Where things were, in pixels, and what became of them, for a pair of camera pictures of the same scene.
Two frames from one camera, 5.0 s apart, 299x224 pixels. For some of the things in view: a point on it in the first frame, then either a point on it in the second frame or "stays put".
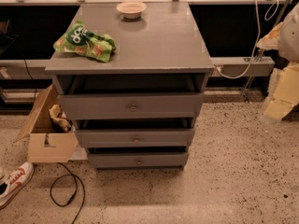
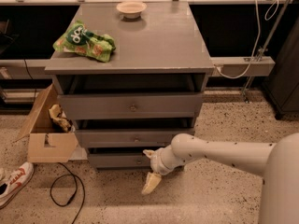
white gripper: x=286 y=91 -> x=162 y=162
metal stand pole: x=262 y=49 stays put
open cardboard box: x=48 y=140 stays put
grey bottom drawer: x=138 y=160 stays put
